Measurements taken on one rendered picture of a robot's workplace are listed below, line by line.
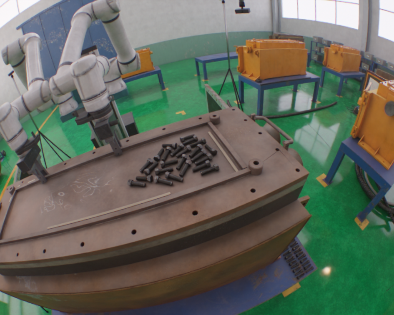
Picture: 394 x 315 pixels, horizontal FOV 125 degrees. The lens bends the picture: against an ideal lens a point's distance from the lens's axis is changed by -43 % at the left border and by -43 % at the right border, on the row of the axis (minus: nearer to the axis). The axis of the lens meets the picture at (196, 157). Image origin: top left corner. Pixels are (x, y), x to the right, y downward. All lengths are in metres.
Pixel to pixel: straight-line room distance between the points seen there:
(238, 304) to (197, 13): 10.08
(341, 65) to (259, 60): 3.06
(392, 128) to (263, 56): 2.41
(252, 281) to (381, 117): 1.97
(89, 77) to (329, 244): 2.21
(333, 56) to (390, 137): 4.05
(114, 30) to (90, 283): 1.25
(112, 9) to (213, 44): 9.32
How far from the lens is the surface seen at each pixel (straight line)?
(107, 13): 1.15
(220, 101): 1.21
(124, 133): 1.96
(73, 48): 0.85
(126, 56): 1.43
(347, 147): 2.19
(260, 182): 0.48
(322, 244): 2.07
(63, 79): 0.71
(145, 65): 5.50
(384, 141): 2.30
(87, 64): 0.55
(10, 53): 1.31
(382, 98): 2.21
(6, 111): 0.74
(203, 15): 10.08
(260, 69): 3.48
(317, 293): 1.93
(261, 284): 1.12
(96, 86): 0.56
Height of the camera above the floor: 1.72
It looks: 41 degrees down
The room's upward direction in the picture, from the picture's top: 10 degrees counter-clockwise
